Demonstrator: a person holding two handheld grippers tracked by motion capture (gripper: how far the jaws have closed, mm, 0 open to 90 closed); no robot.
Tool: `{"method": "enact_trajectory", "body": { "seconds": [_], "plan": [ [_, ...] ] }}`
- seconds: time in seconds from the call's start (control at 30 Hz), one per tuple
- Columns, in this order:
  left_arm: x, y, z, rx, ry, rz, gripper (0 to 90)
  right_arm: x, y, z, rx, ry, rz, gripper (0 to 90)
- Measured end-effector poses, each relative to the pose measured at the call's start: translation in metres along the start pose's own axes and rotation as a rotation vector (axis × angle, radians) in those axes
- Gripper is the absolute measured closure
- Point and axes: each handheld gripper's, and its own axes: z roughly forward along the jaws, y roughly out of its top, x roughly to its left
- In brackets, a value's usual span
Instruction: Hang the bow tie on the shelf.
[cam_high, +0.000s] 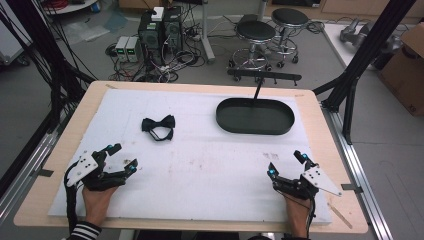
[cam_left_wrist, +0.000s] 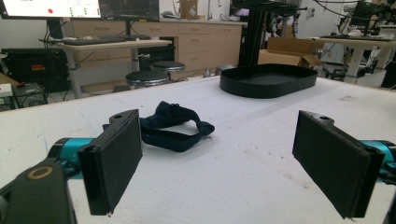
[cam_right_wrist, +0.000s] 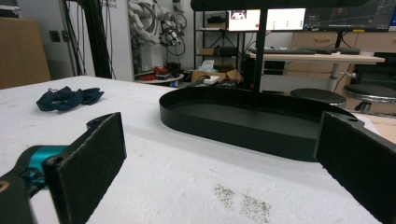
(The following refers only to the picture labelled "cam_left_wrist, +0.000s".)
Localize white-screen monitor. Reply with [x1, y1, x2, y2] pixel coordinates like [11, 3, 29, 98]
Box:
[0, 0, 103, 21]

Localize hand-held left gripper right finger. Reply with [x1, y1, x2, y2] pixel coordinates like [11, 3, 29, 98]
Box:
[291, 109, 396, 219]

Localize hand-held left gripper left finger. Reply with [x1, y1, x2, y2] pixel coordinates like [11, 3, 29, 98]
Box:
[49, 108, 144, 217]

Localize small cardboard box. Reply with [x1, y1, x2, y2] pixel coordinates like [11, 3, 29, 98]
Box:
[178, 0, 201, 21]

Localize grey computer box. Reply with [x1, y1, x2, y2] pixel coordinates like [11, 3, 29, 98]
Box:
[12, 82, 49, 109]

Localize white work table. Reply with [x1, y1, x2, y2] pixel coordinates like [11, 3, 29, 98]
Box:
[309, 35, 396, 85]

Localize light wooden desk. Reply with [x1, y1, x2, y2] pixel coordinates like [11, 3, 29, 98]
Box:
[38, 36, 173, 100]

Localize black round stool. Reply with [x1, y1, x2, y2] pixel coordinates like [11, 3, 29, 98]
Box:
[124, 69, 170, 89]
[149, 60, 187, 74]

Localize wooden drawer cabinet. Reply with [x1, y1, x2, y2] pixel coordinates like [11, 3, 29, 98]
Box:
[64, 19, 247, 78]

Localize black equipment case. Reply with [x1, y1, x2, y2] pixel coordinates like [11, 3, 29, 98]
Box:
[1, 47, 71, 93]

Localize black oval tray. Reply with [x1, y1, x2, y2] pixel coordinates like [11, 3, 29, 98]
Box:
[219, 63, 318, 100]

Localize black keyboard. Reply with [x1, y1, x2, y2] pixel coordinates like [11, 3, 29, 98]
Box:
[61, 36, 128, 47]

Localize dark blue cloth headband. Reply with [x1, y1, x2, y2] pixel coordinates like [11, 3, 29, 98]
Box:
[102, 100, 216, 153]

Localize dark-screen monitor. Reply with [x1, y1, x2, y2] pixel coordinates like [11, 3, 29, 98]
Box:
[99, 0, 161, 22]

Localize open cardboard box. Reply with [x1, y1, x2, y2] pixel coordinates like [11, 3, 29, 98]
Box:
[257, 36, 325, 69]

